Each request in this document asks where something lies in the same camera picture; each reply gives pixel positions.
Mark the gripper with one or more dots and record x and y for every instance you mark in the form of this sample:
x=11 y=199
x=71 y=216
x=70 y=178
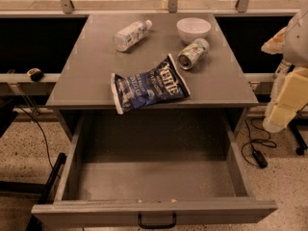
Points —
x=297 y=41

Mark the blue chip bag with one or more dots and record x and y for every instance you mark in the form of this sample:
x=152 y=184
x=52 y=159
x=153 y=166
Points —
x=161 y=84

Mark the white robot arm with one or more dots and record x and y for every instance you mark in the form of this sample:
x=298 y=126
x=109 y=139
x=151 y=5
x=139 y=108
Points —
x=292 y=43

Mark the grey open top drawer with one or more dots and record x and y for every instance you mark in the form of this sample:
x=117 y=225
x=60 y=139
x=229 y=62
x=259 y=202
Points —
x=155 y=163

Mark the black stand base right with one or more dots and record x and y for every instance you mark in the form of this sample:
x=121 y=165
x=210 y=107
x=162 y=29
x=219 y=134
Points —
x=302 y=145

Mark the green soda can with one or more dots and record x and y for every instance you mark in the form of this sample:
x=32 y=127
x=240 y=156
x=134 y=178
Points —
x=191 y=55

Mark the white bowl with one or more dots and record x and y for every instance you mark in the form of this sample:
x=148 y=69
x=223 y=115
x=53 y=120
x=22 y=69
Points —
x=192 y=28

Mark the clear plastic water bottle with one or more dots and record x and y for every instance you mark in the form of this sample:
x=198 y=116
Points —
x=130 y=35

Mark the black yellow tape measure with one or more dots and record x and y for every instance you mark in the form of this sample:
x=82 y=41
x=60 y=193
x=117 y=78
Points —
x=35 y=74

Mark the black stand leg left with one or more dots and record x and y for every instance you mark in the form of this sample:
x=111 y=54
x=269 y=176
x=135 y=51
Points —
x=34 y=224

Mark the black drawer handle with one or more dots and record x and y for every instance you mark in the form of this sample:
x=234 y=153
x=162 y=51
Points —
x=157 y=222

